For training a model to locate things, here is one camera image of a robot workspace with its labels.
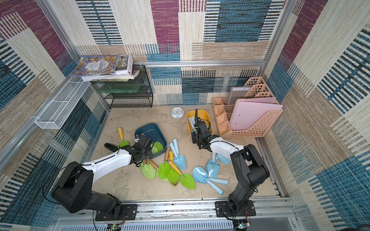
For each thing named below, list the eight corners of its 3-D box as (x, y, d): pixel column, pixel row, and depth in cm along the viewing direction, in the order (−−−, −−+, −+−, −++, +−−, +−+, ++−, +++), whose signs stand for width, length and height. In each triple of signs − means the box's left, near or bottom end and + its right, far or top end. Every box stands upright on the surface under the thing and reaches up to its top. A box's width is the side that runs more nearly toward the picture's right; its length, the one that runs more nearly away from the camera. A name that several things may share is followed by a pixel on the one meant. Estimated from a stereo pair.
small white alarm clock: (171, 118, 115) (170, 115, 113) (172, 108, 121) (171, 106, 119) (184, 118, 115) (184, 115, 112) (184, 108, 121) (184, 106, 119)
